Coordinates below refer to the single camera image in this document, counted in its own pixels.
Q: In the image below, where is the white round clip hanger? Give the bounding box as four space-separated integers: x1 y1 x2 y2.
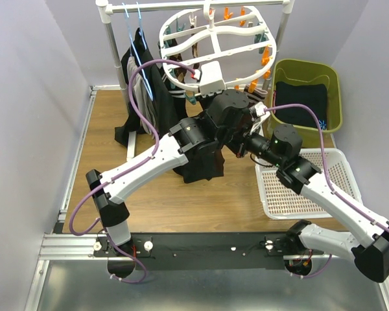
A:
159 1 277 93

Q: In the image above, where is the brown striped sock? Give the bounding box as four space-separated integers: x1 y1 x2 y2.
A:
244 84 268 105

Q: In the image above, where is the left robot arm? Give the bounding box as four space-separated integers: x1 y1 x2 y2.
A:
86 89 268 256

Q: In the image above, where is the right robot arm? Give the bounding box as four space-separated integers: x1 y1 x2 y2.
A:
244 125 389 282

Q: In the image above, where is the black hanging garment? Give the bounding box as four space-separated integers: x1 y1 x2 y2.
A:
114 29 224 183

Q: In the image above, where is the argyle brown sock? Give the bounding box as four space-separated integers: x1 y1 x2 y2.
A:
191 43 200 70
169 53 187 84

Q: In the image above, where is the green laundry bin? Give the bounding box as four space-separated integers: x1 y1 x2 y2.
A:
268 59 342 148

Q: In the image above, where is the black cloth in bin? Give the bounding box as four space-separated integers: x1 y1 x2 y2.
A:
274 82 328 130

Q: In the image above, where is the white perforated basket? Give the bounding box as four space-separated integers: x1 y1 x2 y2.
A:
254 148 364 220

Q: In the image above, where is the white clothes rack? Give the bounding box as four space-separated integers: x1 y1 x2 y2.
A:
95 0 296 163

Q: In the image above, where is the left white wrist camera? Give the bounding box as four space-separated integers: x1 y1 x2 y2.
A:
192 61 226 97

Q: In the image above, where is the blue wire hanger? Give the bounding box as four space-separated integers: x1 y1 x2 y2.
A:
122 2 155 101

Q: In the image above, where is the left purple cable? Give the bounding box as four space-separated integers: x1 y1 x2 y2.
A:
68 60 202 236

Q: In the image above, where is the purple cable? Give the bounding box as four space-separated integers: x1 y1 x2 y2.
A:
264 103 389 242
68 60 202 236

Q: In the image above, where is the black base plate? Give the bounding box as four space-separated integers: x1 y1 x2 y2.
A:
93 231 312 271

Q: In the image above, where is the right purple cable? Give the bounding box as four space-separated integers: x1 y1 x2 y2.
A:
264 103 389 242

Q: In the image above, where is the aluminium frame rail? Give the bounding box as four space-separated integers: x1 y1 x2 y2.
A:
25 86 98 310

